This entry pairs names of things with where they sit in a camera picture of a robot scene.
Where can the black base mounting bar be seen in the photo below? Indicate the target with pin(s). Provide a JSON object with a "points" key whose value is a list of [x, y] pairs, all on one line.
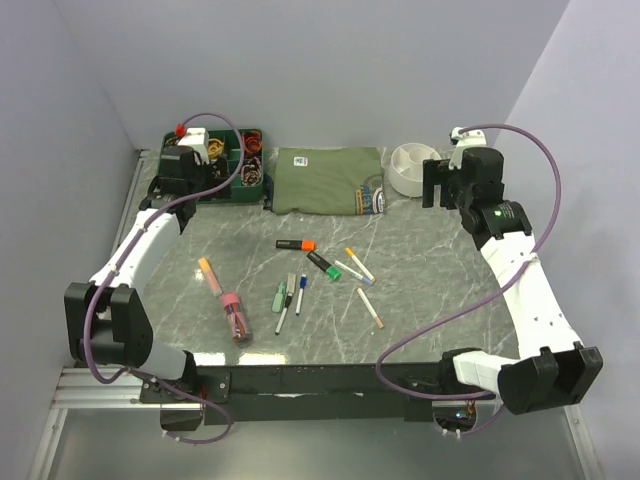
{"points": [[309, 392]]}

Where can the orange cap white marker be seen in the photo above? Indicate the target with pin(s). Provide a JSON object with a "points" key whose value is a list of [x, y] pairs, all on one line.
{"points": [[370, 308]]}

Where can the grey white eraser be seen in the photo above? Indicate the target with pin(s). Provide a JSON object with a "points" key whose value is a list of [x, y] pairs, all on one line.
{"points": [[291, 285]]}

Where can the orange rolled tie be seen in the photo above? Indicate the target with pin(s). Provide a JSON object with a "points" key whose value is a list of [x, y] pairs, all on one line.
{"points": [[252, 140]]}

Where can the green compartment tray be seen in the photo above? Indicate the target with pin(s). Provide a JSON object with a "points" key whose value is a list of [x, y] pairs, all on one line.
{"points": [[235, 192]]}

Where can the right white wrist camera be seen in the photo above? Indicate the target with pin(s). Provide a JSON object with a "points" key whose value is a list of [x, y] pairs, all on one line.
{"points": [[462, 141]]}

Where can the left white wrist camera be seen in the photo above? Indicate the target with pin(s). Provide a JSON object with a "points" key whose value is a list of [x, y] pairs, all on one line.
{"points": [[196, 138]]}

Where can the light blue cap marker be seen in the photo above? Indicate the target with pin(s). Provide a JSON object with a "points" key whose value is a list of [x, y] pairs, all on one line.
{"points": [[359, 276]]}

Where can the yellow pink highlighter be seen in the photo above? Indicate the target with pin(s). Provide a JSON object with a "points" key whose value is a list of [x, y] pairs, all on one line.
{"points": [[210, 277]]}

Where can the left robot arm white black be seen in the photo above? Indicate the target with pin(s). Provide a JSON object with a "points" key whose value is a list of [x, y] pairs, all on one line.
{"points": [[106, 320]]}

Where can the pink cap clear pen tube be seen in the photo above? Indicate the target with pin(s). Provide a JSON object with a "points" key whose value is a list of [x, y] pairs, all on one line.
{"points": [[238, 324]]}

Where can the blue cap white marker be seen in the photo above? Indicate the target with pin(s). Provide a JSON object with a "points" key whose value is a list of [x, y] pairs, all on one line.
{"points": [[302, 286]]}

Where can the white round divided organizer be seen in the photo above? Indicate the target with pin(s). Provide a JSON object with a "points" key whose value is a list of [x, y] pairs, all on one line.
{"points": [[406, 168]]}

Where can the yellow cap white marker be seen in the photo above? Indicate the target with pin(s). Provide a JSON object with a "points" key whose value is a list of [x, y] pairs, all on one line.
{"points": [[360, 264]]}

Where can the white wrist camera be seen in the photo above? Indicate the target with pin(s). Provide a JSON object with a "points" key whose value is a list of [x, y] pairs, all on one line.
{"points": [[196, 138], [462, 141]]}

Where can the aluminium rail frame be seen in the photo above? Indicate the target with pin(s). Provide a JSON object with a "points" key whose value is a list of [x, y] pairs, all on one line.
{"points": [[78, 389]]}

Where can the black cap white marker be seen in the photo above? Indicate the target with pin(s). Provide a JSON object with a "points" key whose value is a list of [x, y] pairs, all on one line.
{"points": [[283, 314]]}

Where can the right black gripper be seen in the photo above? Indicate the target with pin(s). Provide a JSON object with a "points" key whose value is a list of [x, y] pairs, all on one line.
{"points": [[436, 172]]}

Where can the maroon floral rolled tie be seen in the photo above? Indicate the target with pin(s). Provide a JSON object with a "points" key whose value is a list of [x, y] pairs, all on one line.
{"points": [[251, 172]]}

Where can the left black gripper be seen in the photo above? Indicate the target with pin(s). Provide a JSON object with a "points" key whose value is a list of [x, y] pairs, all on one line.
{"points": [[222, 171]]}

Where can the folded olive green t-shirt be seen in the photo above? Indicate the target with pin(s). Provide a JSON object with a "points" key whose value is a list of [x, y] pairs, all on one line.
{"points": [[336, 182]]}

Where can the orange cap black highlighter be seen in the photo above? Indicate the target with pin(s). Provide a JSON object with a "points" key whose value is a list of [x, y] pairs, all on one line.
{"points": [[301, 245]]}

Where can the yellow rolled tie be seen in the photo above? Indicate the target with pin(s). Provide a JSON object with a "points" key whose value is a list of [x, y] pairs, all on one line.
{"points": [[215, 148]]}

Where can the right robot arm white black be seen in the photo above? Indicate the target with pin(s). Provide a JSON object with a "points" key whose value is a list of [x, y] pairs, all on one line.
{"points": [[554, 368]]}

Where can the green cap black highlighter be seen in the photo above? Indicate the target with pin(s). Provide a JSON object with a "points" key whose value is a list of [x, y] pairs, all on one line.
{"points": [[325, 266]]}

